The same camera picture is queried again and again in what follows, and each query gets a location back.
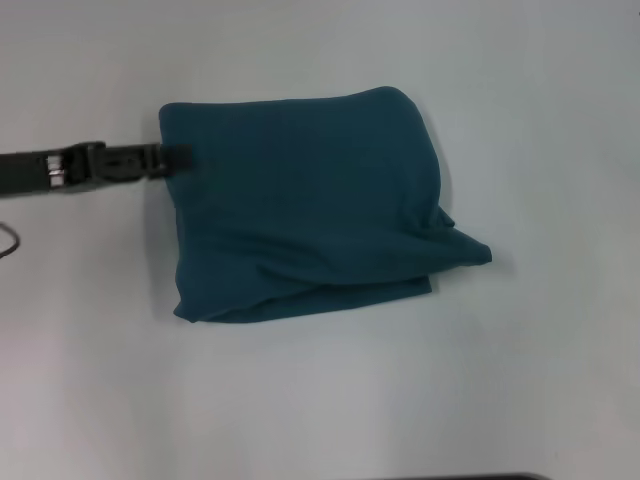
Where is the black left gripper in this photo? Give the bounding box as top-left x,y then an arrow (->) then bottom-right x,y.
0,141 -> 195,200

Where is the dark red cable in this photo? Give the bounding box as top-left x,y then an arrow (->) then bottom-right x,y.
0,222 -> 21,260

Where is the teal t-shirt with cream print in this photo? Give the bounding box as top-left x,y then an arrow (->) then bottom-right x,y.
158,85 -> 495,325

